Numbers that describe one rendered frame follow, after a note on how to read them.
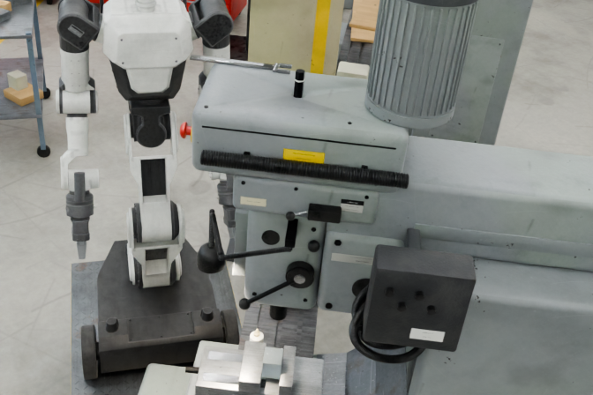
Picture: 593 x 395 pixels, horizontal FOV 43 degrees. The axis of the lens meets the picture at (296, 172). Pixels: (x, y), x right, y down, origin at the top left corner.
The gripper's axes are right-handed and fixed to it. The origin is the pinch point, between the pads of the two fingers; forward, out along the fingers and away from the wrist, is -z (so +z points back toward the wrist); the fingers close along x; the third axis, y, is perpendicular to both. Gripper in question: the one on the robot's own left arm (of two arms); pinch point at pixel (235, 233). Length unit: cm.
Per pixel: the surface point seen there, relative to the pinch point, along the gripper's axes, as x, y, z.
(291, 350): 57, 2, -24
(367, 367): 54, 26, -35
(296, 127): 102, -3, 44
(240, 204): 88, -14, 27
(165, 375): 20, -31, -38
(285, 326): 34.2, 6.6, -24.7
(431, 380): 95, 27, -23
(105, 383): -24, -51, -55
